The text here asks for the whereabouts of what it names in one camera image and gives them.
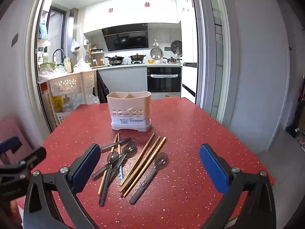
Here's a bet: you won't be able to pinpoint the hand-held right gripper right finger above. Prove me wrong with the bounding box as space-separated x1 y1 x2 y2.
199 144 277 229

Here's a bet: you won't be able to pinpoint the black range hood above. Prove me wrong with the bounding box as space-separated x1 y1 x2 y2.
102 23 149 52

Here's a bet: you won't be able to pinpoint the black hanging garment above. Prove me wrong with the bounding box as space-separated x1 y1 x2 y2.
96 70 109 103

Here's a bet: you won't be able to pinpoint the small stainless pot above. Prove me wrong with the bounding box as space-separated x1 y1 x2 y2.
163 57 183 64

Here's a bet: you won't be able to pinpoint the grey base cabinets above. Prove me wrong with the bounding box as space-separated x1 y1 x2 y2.
96 67 147 101

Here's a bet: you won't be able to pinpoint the white upper cabinets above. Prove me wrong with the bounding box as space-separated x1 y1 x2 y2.
83 0 179 35

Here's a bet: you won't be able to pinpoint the yellow oil bottle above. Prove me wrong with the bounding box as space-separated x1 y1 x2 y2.
51 95 63 114

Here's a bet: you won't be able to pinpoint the white tall cabinet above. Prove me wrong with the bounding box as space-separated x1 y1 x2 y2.
177 0 198 104

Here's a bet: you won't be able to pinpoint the hanging metal strainer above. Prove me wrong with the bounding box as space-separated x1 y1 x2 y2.
150 39 163 60

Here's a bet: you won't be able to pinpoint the beige perforated basket cart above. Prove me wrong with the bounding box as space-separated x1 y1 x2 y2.
46 70 96 127

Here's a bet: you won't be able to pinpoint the black kitchen faucet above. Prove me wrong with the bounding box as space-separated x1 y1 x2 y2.
52 49 67 66

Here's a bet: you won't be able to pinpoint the wooden chopstick blue patterned end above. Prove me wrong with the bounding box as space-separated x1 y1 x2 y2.
117 133 123 184

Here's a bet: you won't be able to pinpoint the beige utensil holder white base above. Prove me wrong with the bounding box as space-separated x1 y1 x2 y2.
106 91 153 132

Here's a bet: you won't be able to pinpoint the round black wire rack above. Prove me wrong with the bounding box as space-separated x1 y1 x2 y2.
171 40 183 52

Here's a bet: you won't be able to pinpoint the spice rack with bottles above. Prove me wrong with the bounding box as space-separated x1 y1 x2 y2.
86 43 106 67

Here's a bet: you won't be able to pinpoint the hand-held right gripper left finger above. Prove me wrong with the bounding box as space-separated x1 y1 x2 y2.
22 143 102 229

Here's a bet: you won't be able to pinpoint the black built-in oven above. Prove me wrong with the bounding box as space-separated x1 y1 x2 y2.
147 67 182 93

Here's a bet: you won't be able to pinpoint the clear plastic bag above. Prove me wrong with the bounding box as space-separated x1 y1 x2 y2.
38 64 67 83
73 58 93 73

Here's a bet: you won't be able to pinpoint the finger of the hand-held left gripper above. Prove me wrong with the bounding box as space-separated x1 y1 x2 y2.
0 135 23 154
0 147 47 179

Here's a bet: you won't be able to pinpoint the black wok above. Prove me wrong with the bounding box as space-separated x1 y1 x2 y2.
105 55 125 65

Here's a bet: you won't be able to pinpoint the blue packet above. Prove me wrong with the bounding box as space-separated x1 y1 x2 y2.
39 20 49 40

